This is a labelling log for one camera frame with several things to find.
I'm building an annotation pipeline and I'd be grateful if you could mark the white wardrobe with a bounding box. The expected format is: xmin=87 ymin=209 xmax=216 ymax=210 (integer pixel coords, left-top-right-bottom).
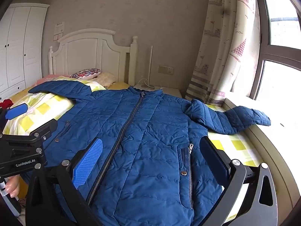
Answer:
xmin=0 ymin=3 xmax=50 ymax=100

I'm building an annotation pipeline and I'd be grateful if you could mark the white nightstand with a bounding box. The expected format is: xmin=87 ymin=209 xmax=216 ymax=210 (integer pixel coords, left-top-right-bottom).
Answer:
xmin=134 ymin=85 xmax=182 ymax=99

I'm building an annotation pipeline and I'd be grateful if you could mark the yellow checked bed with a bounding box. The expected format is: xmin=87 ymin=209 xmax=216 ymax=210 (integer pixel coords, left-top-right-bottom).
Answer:
xmin=2 ymin=76 xmax=266 ymax=219

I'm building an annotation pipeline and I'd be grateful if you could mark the printed cream curtain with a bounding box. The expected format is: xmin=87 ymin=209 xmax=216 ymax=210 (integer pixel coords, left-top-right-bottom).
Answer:
xmin=186 ymin=0 xmax=260 ymax=105

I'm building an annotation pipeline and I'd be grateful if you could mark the cream pillow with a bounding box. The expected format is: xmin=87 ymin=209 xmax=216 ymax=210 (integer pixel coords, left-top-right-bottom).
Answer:
xmin=95 ymin=73 xmax=117 ymax=87

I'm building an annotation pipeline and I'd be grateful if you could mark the beige wall socket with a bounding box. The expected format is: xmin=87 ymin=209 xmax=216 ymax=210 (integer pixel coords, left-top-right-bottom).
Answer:
xmin=158 ymin=65 xmax=174 ymax=74

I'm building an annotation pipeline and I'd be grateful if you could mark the pink blanket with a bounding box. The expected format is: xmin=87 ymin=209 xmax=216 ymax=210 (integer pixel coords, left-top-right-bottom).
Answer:
xmin=35 ymin=74 xmax=71 ymax=86

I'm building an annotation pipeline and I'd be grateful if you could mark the white wall notice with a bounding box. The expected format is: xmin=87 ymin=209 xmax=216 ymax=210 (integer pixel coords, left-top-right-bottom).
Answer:
xmin=54 ymin=22 xmax=65 ymax=41

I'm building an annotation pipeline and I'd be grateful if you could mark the white pole lamp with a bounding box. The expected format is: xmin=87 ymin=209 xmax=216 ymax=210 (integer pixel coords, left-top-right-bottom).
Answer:
xmin=138 ymin=45 xmax=163 ymax=91

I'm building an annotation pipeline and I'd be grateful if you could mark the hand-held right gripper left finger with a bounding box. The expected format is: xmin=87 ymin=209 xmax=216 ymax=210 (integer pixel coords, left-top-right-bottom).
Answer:
xmin=25 ymin=138 xmax=104 ymax=226

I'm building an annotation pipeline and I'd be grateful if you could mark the patterned round pillow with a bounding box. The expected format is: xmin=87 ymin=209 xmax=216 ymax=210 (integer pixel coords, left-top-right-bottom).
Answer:
xmin=70 ymin=69 xmax=101 ymax=79

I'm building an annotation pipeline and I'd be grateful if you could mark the blue quilted jacket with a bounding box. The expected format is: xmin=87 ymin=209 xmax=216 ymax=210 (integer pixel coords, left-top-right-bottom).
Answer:
xmin=22 ymin=79 xmax=271 ymax=226

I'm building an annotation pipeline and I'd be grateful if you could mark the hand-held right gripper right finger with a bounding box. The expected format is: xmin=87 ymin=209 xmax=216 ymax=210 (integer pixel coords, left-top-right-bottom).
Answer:
xmin=199 ymin=137 xmax=278 ymax=226

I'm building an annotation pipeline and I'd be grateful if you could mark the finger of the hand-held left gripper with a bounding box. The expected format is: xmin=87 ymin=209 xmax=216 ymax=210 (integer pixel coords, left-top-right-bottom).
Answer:
xmin=0 ymin=103 xmax=28 ymax=132
xmin=0 ymin=120 xmax=58 ymax=156

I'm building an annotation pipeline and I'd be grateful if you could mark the person's left hand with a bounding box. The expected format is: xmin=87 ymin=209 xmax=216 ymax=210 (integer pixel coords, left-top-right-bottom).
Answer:
xmin=5 ymin=176 xmax=20 ymax=198

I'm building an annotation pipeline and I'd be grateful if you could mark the white wooden headboard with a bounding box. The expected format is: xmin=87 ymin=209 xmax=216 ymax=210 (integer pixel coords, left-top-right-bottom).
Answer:
xmin=49 ymin=28 xmax=138 ymax=85

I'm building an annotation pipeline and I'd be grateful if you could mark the beige window sill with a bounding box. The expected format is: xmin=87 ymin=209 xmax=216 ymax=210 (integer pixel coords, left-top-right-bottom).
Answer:
xmin=222 ymin=95 xmax=301 ymax=205

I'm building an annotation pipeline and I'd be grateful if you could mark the dark framed window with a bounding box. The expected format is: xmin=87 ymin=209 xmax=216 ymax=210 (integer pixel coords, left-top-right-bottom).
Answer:
xmin=249 ymin=0 xmax=301 ymax=102

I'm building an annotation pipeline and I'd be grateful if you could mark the white lamp cable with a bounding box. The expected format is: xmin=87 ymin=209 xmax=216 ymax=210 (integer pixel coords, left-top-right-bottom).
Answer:
xmin=138 ymin=76 xmax=151 ymax=88

